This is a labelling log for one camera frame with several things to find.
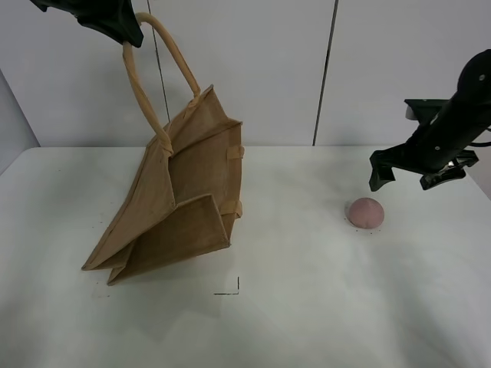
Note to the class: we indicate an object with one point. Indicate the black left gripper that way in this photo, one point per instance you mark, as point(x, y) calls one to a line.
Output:
point(113, 18)

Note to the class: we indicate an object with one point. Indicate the brown linen tote bag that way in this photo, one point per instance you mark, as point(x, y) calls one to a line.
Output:
point(185, 196)

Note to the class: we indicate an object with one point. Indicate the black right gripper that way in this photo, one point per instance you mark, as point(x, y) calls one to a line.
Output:
point(437, 149)

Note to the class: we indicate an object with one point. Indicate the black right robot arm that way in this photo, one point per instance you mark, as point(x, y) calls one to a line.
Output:
point(473, 86)

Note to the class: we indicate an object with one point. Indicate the pink peach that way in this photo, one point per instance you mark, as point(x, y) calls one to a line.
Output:
point(366, 213)

